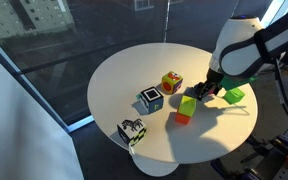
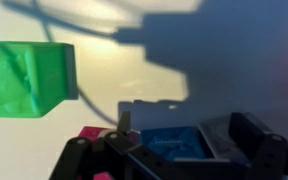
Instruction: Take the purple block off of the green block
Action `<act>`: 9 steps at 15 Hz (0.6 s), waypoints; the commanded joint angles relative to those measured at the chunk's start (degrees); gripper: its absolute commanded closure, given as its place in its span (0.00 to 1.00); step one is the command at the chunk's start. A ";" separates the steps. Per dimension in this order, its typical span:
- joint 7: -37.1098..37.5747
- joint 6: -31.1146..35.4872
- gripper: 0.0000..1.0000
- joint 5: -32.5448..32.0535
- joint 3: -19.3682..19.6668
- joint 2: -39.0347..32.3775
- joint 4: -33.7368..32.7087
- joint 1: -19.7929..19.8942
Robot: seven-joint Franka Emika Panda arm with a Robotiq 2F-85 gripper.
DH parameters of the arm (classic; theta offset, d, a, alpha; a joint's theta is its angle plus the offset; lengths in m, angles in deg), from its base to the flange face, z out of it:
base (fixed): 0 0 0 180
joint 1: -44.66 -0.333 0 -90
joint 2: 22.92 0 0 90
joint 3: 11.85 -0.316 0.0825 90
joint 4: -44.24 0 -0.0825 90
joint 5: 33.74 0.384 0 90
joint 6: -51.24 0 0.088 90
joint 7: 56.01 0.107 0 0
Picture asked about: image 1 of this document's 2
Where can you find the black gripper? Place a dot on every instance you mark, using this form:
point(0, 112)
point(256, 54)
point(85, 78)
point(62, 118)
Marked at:
point(214, 78)

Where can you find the purple block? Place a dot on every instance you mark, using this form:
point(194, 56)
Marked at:
point(211, 90)

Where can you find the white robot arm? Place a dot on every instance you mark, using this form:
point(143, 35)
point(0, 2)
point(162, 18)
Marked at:
point(247, 46)

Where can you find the green block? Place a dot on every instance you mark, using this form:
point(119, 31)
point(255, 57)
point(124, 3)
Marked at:
point(234, 96)

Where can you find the lime yellow block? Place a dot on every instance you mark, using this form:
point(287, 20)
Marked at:
point(187, 106)

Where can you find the orange block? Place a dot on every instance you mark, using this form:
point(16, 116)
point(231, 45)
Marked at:
point(182, 118)

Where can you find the colourful soft cube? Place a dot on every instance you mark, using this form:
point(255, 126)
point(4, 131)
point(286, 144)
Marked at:
point(172, 82)

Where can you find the black white square-print cube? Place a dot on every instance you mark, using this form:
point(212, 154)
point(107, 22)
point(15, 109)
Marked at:
point(151, 99)

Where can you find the black clamp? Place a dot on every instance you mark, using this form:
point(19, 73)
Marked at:
point(257, 146)

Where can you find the zebra checkered soft cube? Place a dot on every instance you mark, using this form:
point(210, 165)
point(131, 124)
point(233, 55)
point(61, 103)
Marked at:
point(132, 130)

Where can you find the beige building outside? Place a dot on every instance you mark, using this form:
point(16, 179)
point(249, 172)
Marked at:
point(40, 13)

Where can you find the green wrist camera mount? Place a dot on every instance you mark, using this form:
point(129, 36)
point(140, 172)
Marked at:
point(240, 82)

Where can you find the dark window frame post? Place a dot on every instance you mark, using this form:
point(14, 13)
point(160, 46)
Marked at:
point(167, 20)

